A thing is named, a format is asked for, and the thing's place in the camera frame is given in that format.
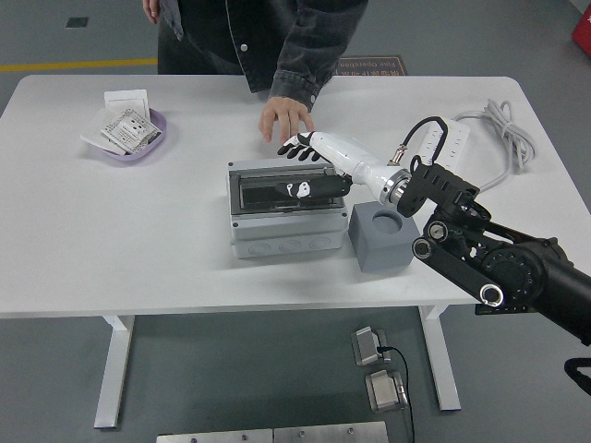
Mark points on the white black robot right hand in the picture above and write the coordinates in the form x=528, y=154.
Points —
x=355, y=157

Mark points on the grey cube with round hole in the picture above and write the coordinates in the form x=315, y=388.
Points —
x=378, y=249

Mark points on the white wall socket plate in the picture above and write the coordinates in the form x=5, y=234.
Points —
x=129, y=127

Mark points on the person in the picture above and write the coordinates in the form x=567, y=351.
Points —
x=208, y=37

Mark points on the grey electrical box with lid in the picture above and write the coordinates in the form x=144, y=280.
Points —
x=286, y=231

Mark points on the dark square floor hatch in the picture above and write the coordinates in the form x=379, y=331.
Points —
x=77, y=21

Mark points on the person's left forearm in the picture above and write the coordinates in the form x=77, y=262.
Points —
x=309, y=64

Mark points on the white blank switch plate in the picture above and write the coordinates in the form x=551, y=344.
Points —
x=124, y=98

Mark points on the white table leg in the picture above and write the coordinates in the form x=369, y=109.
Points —
x=441, y=360
x=113, y=369

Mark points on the grey metal foot pedal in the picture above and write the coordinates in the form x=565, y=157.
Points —
x=367, y=346
x=383, y=392

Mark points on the person's right hand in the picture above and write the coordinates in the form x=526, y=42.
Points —
x=151, y=10

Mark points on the person's left hand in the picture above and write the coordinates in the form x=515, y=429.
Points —
x=284, y=115

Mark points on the red object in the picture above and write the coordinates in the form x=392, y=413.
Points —
x=582, y=23

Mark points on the grey metal base plate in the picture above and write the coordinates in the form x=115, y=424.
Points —
x=332, y=434
x=212, y=437

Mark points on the dark floor sign sticker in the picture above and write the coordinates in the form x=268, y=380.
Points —
x=378, y=65

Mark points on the purple plastic tray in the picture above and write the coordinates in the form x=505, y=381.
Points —
x=160, y=134

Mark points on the yellow floor tape line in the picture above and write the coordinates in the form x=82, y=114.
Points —
x=69, y=64

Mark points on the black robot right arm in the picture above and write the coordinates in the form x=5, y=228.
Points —
x=461, y=272

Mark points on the white power strip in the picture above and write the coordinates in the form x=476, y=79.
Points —
x=457, y=143

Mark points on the white plate under socket plate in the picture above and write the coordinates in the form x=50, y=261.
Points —
x=94, y=134

